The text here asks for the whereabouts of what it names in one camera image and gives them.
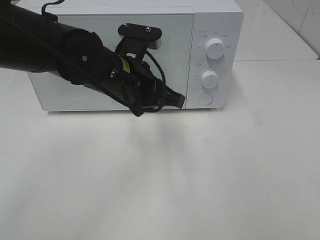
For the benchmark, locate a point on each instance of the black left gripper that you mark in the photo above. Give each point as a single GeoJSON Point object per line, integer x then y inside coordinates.
{"type": "Point", "coordinates": [139, 86]}

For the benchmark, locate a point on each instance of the round white door button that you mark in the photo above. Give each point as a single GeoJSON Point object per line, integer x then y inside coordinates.
{"type": "Point", "coordinates": [205, 99]}

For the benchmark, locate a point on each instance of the white timer knob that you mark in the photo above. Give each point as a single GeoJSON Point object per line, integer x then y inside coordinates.
{"type": "Point", "coordinates": [209, 79]}

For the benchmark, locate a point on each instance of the white microwave door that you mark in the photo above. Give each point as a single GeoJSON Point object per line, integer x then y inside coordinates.
{"type": "Point", "coordinates": [56, 94]}

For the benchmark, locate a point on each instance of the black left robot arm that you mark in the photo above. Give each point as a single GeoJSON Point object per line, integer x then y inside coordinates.
{"type": "Point", "coordinates": [39, 43]}

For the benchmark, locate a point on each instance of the white microwave oven body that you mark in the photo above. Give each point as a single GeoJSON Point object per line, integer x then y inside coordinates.
{"type": "Point", "coordinates": [211, 19]}

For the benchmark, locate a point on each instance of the upper white power knob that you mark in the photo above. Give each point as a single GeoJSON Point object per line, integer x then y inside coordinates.
{"type": "Point", "coordinates": [214, 48]}

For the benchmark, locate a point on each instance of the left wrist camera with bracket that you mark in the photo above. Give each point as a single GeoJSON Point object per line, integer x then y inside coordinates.
{"type": "Point", "coordinates": [136, 39]}

